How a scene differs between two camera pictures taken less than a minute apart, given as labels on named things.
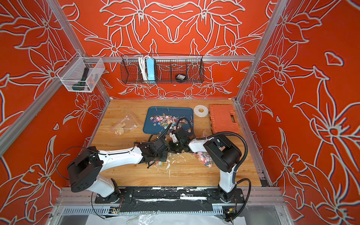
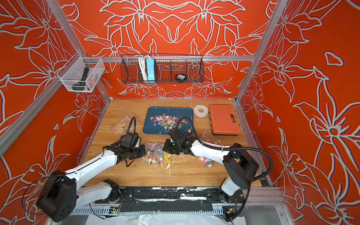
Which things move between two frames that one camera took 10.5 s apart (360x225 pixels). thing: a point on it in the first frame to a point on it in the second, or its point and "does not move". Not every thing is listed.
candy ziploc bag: (129, 123) does not move
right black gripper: (173, 148) does not move
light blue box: (151, 70) does not move
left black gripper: (165, 156) to (142, 148)
